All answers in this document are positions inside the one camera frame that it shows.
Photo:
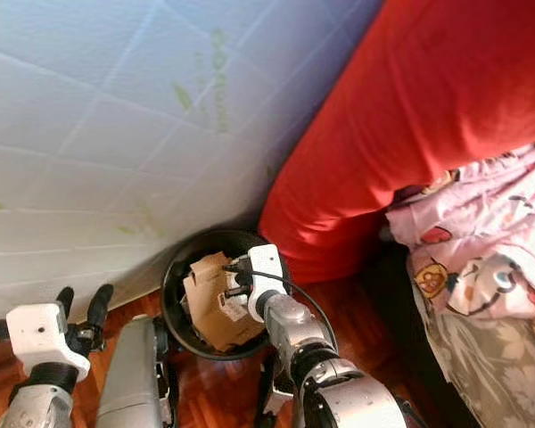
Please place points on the large red cushion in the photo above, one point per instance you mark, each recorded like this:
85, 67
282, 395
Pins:
410, 116

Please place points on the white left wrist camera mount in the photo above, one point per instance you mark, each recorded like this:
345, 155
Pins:
40, 337

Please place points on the pink cartoon print blanket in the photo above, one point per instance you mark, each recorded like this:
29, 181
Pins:
473, 223

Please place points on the grey robot leg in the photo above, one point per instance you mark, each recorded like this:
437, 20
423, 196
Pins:
129, 374
275, 388

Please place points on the grey robot right leg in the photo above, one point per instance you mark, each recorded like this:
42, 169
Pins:
275, 388

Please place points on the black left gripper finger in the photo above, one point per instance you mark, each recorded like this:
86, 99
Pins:
99, 306
65, 299

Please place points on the grey robot left leg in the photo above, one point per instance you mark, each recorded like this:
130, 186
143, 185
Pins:
129, 374

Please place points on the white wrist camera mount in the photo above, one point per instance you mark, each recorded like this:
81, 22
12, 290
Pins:
266, 266
40, 337

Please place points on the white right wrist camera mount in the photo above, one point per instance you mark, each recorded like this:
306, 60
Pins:
266, 266

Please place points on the brown cardboard piece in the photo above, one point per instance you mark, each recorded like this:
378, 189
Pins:
201, 308

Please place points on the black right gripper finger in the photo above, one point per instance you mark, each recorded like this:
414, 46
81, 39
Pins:
234, 267
235, 292

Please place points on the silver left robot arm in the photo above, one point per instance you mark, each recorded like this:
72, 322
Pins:
36, 410

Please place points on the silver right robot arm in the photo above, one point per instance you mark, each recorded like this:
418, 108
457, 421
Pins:
294, 325

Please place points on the black round bin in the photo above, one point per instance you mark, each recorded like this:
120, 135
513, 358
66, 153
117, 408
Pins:
214, 241

